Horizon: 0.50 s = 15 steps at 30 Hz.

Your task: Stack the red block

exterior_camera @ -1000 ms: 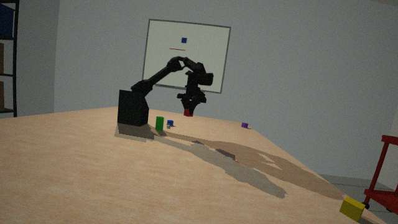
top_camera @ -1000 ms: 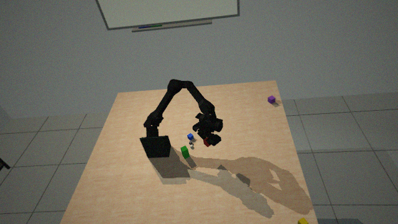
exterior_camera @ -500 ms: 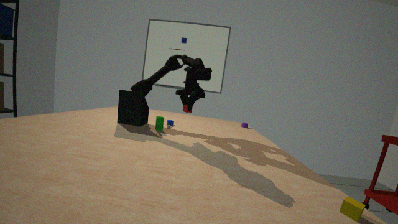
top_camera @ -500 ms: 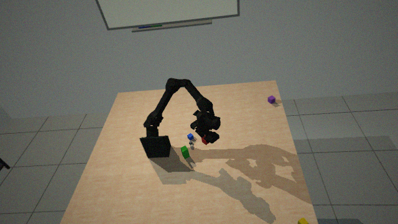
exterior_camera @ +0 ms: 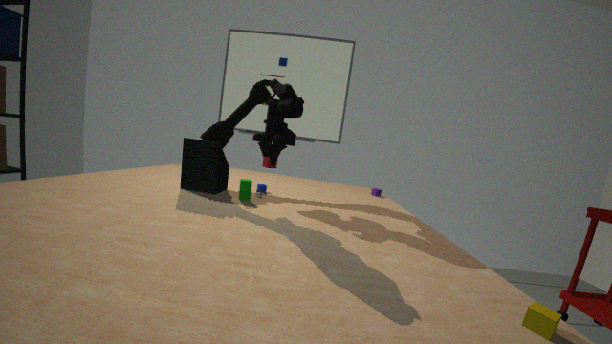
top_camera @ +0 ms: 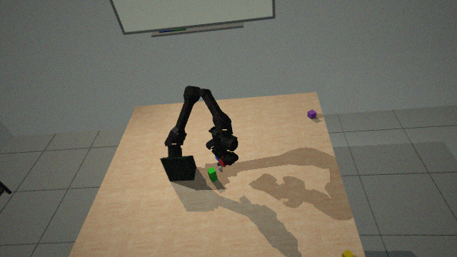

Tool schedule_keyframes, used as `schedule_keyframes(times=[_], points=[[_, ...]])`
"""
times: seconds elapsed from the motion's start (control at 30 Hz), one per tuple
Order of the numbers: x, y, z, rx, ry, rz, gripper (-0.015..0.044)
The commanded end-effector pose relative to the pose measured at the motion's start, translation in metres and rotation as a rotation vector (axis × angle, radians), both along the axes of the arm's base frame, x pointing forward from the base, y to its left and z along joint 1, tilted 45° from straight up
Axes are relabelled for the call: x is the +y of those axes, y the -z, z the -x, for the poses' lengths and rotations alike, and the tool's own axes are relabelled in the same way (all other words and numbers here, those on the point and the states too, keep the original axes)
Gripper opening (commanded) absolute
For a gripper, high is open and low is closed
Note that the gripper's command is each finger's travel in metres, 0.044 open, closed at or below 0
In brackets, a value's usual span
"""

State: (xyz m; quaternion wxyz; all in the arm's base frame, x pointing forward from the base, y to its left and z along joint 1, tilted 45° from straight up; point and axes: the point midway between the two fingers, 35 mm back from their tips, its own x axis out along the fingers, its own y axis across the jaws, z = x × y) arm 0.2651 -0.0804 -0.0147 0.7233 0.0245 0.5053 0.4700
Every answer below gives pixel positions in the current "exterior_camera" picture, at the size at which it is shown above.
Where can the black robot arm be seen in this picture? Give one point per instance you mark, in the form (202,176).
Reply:
(289,106)

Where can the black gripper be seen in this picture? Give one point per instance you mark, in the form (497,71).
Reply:
(273,132)

